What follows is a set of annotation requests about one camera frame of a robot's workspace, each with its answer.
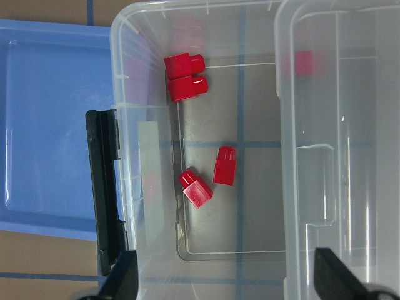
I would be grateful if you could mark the blue plastic tray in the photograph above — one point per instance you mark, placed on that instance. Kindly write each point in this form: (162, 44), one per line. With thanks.
(51, 75)

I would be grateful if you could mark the black box latch handle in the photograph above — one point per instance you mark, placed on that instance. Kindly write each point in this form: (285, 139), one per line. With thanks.
(103, 145)

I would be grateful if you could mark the clear plastic storage box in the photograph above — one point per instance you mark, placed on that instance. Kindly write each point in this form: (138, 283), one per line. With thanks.
(234, 247)

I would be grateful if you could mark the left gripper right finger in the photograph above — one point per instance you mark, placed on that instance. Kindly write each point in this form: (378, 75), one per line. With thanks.
(333, 280)

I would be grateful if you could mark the red block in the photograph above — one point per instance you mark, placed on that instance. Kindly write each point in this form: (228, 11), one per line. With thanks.
(303, 62)
(187, 87)
(181, 65)
(195, 188)
(225, 166)

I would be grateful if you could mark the clear plastic box lid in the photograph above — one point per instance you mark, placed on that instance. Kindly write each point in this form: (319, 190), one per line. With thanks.
(340, 139)

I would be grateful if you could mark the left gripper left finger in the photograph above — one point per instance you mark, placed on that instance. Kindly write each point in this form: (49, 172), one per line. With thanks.
(122, 282)

